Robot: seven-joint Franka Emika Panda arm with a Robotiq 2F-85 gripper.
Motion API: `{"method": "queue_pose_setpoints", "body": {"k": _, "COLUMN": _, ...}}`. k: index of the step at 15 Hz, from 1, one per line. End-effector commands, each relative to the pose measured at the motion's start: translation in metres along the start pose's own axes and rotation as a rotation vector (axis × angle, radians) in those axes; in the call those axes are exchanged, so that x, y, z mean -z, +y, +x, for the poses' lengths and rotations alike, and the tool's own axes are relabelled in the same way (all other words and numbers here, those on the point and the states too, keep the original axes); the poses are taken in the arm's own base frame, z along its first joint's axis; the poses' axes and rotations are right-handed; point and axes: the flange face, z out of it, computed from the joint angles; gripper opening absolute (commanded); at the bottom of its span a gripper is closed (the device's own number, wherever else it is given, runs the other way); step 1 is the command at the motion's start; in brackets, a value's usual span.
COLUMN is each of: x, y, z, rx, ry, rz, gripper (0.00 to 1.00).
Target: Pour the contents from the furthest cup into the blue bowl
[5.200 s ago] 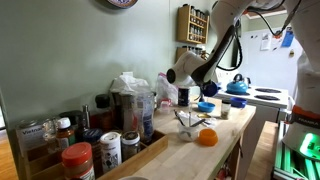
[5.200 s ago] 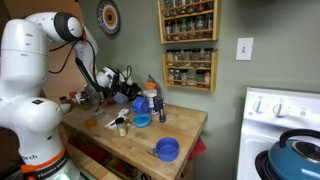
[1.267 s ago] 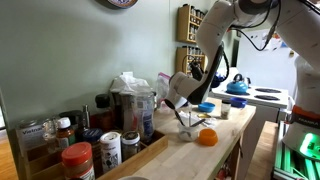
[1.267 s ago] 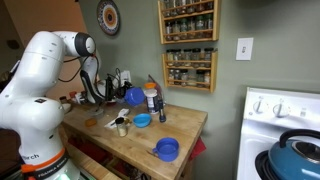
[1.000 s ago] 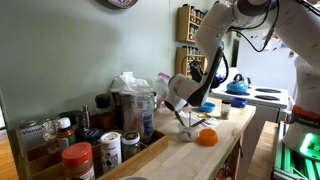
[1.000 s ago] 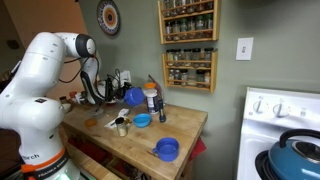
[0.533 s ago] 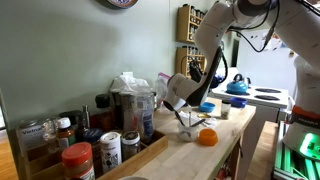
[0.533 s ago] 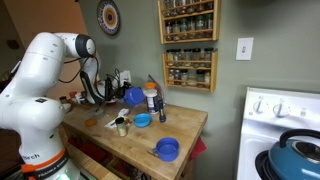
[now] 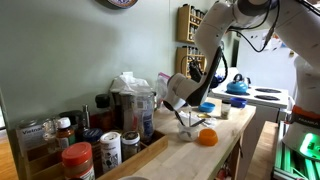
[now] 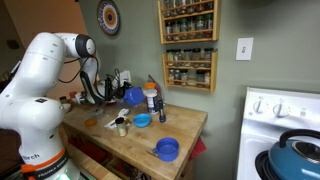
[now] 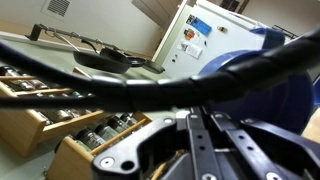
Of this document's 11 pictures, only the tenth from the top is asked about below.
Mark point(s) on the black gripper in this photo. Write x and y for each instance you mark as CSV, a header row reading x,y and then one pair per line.
x,y
112,89

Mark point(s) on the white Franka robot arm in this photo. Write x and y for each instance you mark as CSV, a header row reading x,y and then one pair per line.
x,y
33,83

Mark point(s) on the gold measuring cup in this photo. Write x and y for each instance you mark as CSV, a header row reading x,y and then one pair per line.
x,y
127,121

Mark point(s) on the light blue bowl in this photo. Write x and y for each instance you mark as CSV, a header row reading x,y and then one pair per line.
x,y
141,120

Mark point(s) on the clear glass bowl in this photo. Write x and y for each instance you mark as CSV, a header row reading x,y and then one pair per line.
x,y
96,112

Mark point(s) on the white ceramic bowl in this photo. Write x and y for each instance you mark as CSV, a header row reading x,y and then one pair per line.
x,y
68,107

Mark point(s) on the crumpled white plastic bag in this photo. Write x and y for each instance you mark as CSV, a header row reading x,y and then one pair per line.
x,y
126,76

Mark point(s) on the white canister with orange lid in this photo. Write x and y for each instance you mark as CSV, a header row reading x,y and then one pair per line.
x,y
152,101

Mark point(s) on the glass jar with black lid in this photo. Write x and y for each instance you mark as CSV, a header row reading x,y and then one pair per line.
x,y
121,130

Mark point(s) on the black flashlight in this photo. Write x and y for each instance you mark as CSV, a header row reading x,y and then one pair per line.
x,y
162,115

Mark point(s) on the orange fruit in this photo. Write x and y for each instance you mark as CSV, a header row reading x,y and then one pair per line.
x,y
90,122

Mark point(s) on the jar with red lid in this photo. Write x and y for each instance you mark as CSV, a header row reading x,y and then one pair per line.
x,y
72,96

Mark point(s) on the small dark jar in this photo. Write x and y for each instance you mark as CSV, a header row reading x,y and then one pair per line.
x,y
63,99

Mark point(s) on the wooden plank platform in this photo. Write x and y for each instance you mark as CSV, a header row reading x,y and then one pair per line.
x,y
86,163

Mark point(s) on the red cloth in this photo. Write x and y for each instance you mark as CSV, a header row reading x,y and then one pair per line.
x,y
199,148

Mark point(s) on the white stove knob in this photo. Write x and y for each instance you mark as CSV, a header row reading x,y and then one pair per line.
x,y
258,106
280,109

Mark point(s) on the black stove burner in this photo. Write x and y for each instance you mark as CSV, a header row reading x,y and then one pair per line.
x,y
261,165

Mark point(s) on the white stove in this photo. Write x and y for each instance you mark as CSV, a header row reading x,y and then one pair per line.
x,y
293,110

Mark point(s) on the decorative wall plate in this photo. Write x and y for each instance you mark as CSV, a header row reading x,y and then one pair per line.
x,y
108,16

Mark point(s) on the wooden wall spice rack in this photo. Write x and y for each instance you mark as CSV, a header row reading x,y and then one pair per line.
x,y
213,70
188,40

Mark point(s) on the white light switch plate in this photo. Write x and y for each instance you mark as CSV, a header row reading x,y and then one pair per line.
x,y
244,48

